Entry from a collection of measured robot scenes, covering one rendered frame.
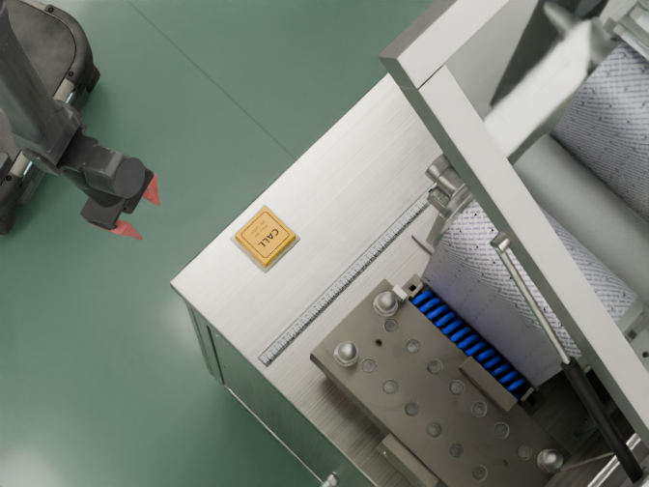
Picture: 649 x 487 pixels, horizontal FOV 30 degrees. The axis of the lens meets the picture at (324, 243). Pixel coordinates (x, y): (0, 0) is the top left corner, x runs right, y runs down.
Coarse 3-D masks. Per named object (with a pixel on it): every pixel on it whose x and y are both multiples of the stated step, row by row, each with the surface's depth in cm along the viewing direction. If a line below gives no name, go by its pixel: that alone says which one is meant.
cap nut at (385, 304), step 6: (384, 294) 177; (390, 294) 177; (378, 300) 179; (384, 300) 177; (390, 300) 177; (396, 300) 179; (378, 306) 179; (384, 306) 177; (390, 306) 177; (396, 306) 181; (378, 312) 181; (384, 312) 179; (390, 312) 180
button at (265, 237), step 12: (264, 216) 195; (276, 216) 195; (252, 228) 194; (264, 228) 194; (276, 228) 195; (288, 228) 195; (240, 240) 194; (252, 240) 194; (264, 240) 194; (276, 240) 194; (288, 240) 194; (252, 252) 194; (264, 252) 193; (276, 252) 194; (264, 264) 193
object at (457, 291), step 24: (432, 264) 172; (432, 288) 182; (456, 288) 172; (456, 312) 182; (480, 312) 172; (480, 336) 181; (504, 336) 172; (528, 336) 163; (528, 360) 172; (552, 360) 163
